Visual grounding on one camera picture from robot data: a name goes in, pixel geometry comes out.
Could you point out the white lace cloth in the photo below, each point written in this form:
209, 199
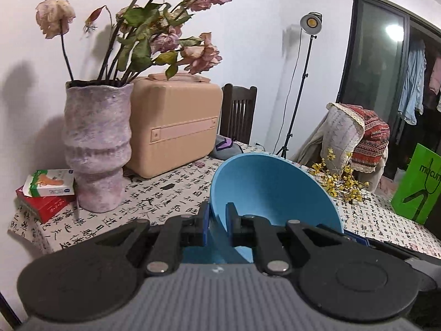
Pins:
344, 134

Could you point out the dark wooden chair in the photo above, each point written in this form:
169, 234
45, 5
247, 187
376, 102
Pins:
237, 91

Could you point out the yellow blossom branch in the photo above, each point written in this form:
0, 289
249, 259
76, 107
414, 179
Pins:
344, 182

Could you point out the studio light on tripod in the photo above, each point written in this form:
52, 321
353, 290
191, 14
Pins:
303, 82

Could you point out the green paper bag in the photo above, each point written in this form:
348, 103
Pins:
413, 186

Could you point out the green and white box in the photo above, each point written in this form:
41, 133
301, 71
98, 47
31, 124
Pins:
48, 182

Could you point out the pink hard-shell suitcase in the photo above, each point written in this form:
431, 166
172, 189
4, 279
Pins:
172, 110

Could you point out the red patterned blanket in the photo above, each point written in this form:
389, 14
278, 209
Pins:
373, 138

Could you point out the black framed glass door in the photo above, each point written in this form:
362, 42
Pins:
372, 58

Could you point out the hanging pink garment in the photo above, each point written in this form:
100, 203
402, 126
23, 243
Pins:
436, 76

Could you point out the grey and purple cloth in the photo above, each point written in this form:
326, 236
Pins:
224, 148

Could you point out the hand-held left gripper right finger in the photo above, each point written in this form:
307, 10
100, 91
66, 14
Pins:
231, 226

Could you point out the grey ceramic vase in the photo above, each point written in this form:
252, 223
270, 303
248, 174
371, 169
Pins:
96, 144

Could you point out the dried rose bouquet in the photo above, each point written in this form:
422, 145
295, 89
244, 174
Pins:
144, 51

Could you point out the hanging light blue shirt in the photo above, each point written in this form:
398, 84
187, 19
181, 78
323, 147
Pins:
413, 82

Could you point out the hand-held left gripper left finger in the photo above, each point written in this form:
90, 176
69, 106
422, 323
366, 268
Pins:
205, 224

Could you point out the red box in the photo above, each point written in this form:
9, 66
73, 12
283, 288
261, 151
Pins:
44, 208

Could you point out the chair draped with patterned blankets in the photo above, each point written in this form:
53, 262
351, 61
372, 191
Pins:
311, 144

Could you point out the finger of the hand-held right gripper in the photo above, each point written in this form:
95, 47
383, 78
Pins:
358, 242

